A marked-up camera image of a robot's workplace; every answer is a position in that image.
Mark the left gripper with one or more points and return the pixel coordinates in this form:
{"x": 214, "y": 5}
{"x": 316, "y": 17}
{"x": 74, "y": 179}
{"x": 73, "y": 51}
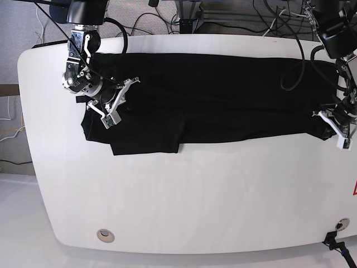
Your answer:
{"x": 340, "y": 119}

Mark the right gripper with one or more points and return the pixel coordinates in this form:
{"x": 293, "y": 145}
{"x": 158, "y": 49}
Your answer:
{"x": 111, "y": 97}

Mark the black T-shirt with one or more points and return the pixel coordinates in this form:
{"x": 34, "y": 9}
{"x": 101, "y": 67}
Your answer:
{"x": 193, "y": 98}

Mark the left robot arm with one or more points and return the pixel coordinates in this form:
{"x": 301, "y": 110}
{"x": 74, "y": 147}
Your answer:
{"x": 333, "y": 23}

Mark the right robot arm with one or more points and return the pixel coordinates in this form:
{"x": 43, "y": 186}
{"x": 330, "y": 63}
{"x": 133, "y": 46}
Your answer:
{"x": 80, "y": 77}

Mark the black flat bar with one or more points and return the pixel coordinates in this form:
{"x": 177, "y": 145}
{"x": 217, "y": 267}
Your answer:
{"x": 50, "y": 44}

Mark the red warning triangle sticker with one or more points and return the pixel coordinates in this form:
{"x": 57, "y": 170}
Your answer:
{"x": 355, "y": 189}

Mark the round dark stand base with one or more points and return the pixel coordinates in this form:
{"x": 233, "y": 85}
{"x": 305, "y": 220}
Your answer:
{"x": 59, "y": 10}

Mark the silver table grommet right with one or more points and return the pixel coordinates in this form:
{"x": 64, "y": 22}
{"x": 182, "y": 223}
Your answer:
{"x": 342, "y": 224}

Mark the silver table grommet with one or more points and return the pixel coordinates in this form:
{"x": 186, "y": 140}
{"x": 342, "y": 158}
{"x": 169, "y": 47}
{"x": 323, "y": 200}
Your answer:
{"x": 342, "y": 224}
{"x": 105, "y": 236}

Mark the silver table grommet left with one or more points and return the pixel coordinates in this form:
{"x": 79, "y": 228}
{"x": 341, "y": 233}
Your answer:
{"x": 105, "y": 236}

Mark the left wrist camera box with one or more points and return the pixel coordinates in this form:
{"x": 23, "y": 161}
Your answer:
{"x": 344, "y": 143}

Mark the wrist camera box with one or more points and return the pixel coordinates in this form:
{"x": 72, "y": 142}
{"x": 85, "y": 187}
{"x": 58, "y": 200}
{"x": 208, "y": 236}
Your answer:
{"x": 111, "y": 120}
{"x": 344, "y": 143}

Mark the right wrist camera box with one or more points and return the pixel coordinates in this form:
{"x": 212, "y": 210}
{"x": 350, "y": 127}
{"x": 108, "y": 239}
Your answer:
{"x": 111, "y": 120}

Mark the metal frame post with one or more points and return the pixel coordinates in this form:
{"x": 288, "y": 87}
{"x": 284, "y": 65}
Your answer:
{"x": 189, "y": 13}

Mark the black clamp with cable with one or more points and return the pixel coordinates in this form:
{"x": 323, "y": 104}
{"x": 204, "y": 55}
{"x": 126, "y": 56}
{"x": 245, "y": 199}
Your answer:
{"x": 340, "y": 247}

